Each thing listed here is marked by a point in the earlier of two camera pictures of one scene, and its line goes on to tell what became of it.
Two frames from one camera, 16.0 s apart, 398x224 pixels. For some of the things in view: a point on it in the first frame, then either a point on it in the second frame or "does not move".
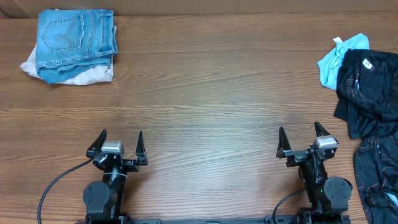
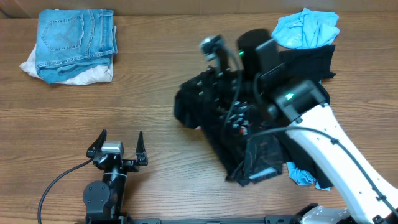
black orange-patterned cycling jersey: x=375 y=167 → x=254 y=144
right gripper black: x=298 y=155 → x=215 y=94
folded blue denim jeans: x=69 y=41 does not move
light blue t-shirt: x=329 y=66 → x=308 y=28
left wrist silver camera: x=112 y=146 does not move
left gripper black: x=141 y=157 does not move
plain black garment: x=367 y=92 → x=308 y=63
